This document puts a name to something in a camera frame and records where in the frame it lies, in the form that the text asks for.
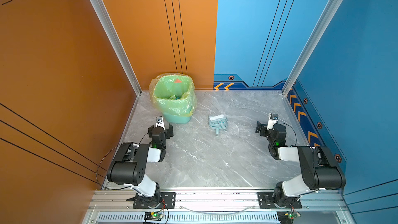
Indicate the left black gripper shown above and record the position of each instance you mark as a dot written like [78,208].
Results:
[168,132]

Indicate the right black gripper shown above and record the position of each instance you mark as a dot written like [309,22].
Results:
[264,129]

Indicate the grey-blue plastic dustpan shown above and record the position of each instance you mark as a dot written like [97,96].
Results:
[216,126]

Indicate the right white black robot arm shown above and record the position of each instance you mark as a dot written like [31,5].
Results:
[319,168]

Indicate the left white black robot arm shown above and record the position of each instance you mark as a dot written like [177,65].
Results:
[128,167]

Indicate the green plastic trash bin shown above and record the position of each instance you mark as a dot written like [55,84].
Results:
[174,105]

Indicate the yellow translucent bin liner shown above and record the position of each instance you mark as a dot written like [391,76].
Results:
[186,99]

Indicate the right green circuit board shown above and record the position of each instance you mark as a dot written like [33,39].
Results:
[288,217]

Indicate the green circuit board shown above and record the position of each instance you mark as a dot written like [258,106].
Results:
[288,217]
[153,217]

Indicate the left green circuit board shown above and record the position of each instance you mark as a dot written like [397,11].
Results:
[153,217]

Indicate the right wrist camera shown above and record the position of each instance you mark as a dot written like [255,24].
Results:
[272,120]

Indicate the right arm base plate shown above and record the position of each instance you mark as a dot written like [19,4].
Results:
[270,200]

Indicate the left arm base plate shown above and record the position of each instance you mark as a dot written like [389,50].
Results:
[167,199]

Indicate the aluminium front rail frame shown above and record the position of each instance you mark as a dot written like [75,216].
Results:
[217,206]

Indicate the left aluminium corner post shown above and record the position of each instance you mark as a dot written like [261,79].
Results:
[108,26]

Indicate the aluminium corner post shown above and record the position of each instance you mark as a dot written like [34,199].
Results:
[323,22]
[108,26]

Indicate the right aluminium corner post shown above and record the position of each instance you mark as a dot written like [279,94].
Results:
[323,22]

